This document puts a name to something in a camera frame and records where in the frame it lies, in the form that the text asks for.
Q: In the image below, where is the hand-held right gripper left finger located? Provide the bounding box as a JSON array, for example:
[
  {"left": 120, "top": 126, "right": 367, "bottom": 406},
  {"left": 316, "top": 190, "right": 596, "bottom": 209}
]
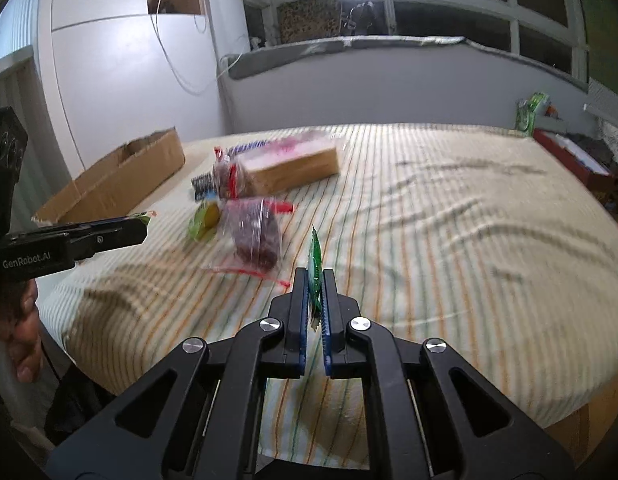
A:
[{"left": 49, "top": 267, "right": 310, "bottom": 480}]

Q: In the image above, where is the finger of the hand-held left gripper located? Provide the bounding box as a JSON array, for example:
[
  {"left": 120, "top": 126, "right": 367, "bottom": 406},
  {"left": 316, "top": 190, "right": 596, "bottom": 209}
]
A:
[{"left": 6, "top": 215, "right": 148, "bottom": 262}]

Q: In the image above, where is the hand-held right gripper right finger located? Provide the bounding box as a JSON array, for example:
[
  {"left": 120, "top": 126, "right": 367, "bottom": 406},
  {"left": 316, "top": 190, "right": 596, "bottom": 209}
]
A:
[{"left": 322, "top": 269, "right": 576, "bottom": 480}]

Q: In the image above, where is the green snack sachet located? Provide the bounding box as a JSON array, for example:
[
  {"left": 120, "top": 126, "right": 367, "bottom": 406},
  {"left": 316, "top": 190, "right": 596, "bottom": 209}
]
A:
[{"left": 308, "top": 224, "right": 324, "bottom": 334}]

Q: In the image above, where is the cardboard box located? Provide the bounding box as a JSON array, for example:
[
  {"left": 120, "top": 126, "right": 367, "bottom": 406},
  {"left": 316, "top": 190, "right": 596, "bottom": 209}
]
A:
[{"left": 32, "top": 127, "right": 186, "bottom": 227}]

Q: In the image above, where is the green candy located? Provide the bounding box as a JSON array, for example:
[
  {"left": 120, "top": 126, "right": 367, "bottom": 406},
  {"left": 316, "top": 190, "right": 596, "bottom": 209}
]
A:
[{"left": 187, "top": 201, "right": 223, "bottom": 241}]

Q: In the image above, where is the zip bag of dark snacks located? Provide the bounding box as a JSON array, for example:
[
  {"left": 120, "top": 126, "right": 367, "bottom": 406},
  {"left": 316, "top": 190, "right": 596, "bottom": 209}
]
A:
[{"left": 203, "top": 197, "right": 296, "bottom": 281}]

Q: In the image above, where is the small zip bag of snacks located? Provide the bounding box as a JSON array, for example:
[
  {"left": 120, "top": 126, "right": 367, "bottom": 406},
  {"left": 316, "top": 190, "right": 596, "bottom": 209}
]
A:
[{"left": 212, "top": 147, "right": 251, "bottom": 201}]

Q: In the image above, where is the person's left hand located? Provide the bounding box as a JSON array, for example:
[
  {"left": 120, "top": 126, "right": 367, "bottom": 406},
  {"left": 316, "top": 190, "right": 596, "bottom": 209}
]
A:
[{"left": 5, "top": 279, "right": 43, "bottom": 384}]

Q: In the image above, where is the striped blanket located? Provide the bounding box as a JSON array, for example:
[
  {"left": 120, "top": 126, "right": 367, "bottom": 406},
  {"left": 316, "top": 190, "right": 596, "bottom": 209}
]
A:
[{"left": 38, "top": 122, "right": 618, "bottom": 467}]

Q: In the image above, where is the white wardrobe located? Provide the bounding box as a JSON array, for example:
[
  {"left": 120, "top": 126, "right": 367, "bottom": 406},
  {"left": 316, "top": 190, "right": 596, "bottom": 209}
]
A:
[{"left": 34, "top": 0, "right": 236, "bottom": 182}]

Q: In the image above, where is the pink wafer packet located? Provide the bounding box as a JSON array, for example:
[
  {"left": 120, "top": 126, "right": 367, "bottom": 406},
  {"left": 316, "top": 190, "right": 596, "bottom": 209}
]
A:
[{"left": 234, "top": 129, "right": 348, "bottom": 197}]

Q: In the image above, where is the green package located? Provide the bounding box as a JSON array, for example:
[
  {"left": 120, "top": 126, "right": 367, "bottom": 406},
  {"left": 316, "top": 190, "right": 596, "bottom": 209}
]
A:
[{"left": 514, "top": 91, "right": 549, "bottom": 136}]

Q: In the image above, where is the woven basket on windowsill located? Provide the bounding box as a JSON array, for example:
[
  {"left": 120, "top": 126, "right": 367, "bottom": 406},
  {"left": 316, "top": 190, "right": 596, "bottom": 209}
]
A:
[{"left": 276, "top": 0, "right": 343, "bottom": 45}]

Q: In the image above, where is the red box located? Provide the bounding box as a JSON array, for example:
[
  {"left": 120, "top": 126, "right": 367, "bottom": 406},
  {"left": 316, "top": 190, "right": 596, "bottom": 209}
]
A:
[{"left": 532, "top": 127, "right": 618, "bottom": 194}]

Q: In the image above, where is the black tripod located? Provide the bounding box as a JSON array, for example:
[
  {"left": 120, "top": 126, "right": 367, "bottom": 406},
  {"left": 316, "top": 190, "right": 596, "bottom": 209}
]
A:
[{"left": 345, "top": 0, "right": 378, "bottom": 37}]

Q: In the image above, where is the white cable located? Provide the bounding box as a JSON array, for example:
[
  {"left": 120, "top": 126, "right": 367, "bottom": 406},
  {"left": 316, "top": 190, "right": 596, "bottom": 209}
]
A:
[{"left": 149, "top": 0, "right": 231, "bottom": 96}]

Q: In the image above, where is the white window frame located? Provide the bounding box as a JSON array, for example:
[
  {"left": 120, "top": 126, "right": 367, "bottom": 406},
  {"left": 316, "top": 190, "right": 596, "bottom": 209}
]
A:
[{"left": 239, "top": 0, "right": 591, "bottom": 87}]

